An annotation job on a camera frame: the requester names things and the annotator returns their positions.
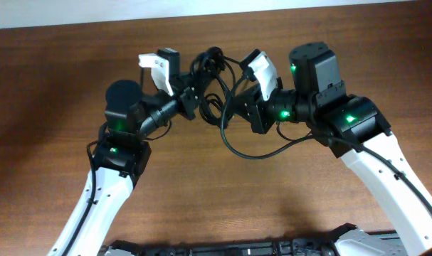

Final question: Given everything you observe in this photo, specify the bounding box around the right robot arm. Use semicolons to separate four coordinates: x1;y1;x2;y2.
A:
228;42;432;255

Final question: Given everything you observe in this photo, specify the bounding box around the thin black usb cable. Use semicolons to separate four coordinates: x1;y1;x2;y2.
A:
199;56;238;127

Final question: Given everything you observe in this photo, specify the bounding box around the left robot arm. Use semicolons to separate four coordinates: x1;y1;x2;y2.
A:
49;73;212;255

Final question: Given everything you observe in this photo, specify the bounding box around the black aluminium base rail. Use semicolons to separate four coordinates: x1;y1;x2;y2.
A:
98;223;407;256

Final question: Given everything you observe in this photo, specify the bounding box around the thick black usb cable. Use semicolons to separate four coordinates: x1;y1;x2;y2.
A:
189;46;238;128

